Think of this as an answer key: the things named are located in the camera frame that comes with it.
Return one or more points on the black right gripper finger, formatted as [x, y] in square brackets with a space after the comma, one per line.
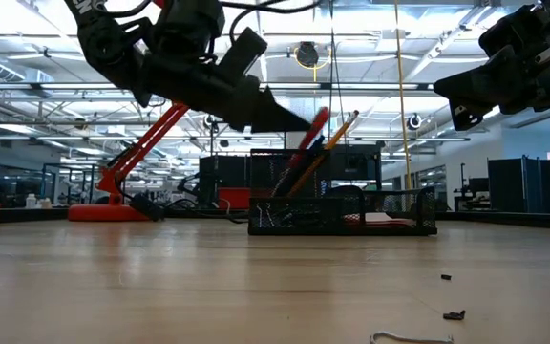
[466, 117]
[485, 81]

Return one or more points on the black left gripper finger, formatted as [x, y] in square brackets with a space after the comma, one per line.
[275, 117]

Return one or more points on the orange pencil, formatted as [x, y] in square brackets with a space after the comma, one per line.
[337, 136]

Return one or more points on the black binder clip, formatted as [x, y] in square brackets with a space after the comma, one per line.
[265, 215]

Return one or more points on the pink sticky note pad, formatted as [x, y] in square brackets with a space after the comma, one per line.
[385, 221]

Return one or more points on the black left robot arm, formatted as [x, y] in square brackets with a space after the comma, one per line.
[108, 48]

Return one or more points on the black mesh desk organizer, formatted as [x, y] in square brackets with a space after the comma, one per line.
[313, 217]

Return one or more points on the black cabinet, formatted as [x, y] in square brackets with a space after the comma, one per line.
[220, 172]

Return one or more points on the red box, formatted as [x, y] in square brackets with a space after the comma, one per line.
[231, 198]

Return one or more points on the black partition panels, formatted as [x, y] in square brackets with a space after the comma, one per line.
[533, 186]

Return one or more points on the red desk lamp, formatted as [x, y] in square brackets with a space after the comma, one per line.
[108, 212]

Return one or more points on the small black debris bit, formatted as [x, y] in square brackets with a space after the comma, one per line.
[446, 277]
[454, 315]

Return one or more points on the white bottle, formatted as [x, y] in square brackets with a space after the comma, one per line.
[31, 201]

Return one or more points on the wooden workbench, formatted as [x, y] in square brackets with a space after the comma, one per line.
[17, 216]

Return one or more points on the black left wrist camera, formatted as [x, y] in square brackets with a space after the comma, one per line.
[244, 52]

